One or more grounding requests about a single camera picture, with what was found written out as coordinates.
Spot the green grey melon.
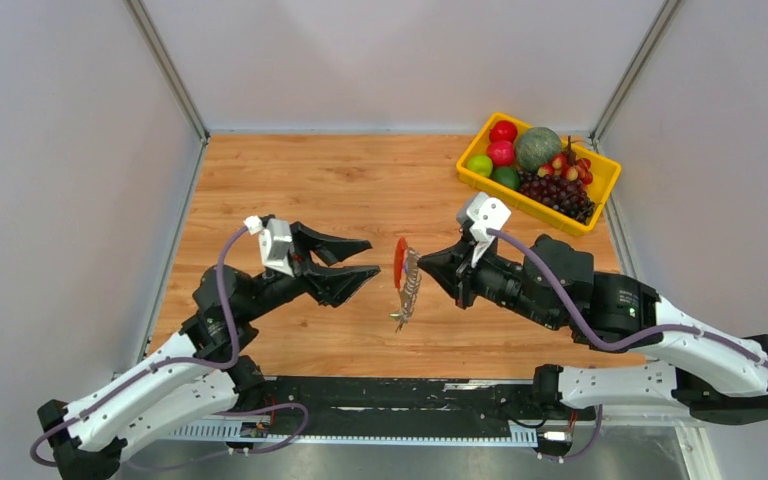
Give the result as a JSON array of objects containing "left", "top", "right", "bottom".
[{"left": 514, "top": 126, "right": 562, "bottom": 173}]

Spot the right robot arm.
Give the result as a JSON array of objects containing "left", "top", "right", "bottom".
[{"left": 418, "top": 234, "right": 768, "bottom": 426}]

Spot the pink red apple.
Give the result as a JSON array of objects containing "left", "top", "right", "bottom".
[{"left": 485, "top": 140, "right": 516, "bottom": 167}]

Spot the red apple back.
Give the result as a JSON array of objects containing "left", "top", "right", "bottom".
[{"left": 488, "top": 120, "right": 519, "bottom": 143}]

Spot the clear keyring with red tag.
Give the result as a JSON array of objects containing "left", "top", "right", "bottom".
[{"left": 389, "top": 237, "right": 421, "bottom": 333}]

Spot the red cherry cluster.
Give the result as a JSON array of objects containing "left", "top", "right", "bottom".
[{"left": 536, "top": 136, "right": 594, "bottom": 187}]

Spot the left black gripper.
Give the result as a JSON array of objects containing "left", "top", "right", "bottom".
[{"left": 241, "top": 220, "right": 382, "bottom": 321}]

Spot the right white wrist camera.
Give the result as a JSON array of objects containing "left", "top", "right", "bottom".
[{"left": 456, "top": 191, "right": 511, "bottom": 267}]

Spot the purple grape bunch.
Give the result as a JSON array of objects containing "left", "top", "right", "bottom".
[{"left": 518, "top": 171, "right": 596, "bottom": 224}]

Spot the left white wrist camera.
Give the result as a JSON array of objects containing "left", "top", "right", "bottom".
[{"left": 244, "top": 216, "right": 295, "bottom": 277}]

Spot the dark green lime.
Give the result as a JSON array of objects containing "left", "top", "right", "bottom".
[{"left": 491, "top": 166, "right": 521, "bottom": 191}]

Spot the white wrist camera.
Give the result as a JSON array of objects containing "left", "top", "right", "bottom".
[
  {"left": 244, "top": 216, "right": 295, "bottom": 277},
  {"left": 456, "top": 191, "right": 511, "bottom": 267}
]

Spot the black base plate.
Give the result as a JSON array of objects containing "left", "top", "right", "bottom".
[{"left": 231, "top": 376, "right": 596, "bottom": 440}]

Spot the aluminium frame rail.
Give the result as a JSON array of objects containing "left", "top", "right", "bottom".
[{"left": 102, "top": 370, "right": 707, "bottom": 448}]

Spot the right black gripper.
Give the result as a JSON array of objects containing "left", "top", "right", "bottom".
[{"left": 417, "top": 232, "right": 562, "bottom": 331}]

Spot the light green apple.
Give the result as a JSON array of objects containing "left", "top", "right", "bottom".
[{"left": 465, "top": 154, "right": 495, "bottom": 178}]

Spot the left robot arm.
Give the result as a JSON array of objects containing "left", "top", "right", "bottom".
[{"left": 30, "top": 215, "right": 379, "bottom": 479}]

